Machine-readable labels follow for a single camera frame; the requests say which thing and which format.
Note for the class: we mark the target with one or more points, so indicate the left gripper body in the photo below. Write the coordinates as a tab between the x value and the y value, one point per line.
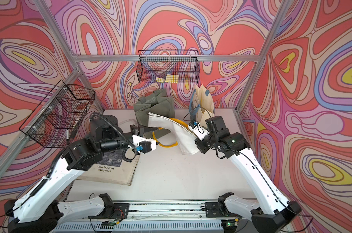
134	131

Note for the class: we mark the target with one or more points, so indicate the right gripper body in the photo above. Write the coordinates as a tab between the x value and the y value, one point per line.
204	145

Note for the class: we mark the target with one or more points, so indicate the white bag yellow handles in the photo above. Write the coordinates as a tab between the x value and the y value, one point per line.
184	138

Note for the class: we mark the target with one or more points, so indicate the cream canvas tote bag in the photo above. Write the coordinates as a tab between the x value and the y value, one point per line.
113	168

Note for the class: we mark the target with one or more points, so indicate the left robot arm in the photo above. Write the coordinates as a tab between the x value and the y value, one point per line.
38	211

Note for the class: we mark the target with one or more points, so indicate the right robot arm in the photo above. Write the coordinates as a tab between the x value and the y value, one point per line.
272	211

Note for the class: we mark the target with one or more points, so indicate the olive green fabric bag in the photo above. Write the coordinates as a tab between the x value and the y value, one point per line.
157	103

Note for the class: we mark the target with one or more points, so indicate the yellow sticky notes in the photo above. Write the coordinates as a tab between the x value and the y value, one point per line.
169	78

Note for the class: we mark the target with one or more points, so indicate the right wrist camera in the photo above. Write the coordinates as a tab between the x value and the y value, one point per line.
198	130

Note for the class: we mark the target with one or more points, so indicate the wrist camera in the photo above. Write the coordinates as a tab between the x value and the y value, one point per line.
143	145
198	130

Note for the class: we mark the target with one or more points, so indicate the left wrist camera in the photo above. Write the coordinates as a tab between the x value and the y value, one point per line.
143	145

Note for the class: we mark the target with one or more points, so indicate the beige bag blue handles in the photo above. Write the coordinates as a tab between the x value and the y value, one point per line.
201	106

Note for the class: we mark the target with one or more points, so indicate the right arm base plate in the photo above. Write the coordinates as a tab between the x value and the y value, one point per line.
216	210

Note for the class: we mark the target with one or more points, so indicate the black wire basket back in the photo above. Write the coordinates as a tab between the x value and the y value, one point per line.
159	62

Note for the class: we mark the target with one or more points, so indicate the black wire basket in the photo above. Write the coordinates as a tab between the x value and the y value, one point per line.
55	121
159	62

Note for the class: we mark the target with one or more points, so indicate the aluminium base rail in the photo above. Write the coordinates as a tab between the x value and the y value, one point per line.
160	217

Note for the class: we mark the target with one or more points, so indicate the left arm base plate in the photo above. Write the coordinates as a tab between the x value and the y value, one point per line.
117	212

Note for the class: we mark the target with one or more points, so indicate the black wire basket left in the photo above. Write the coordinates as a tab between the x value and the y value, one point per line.
55	121

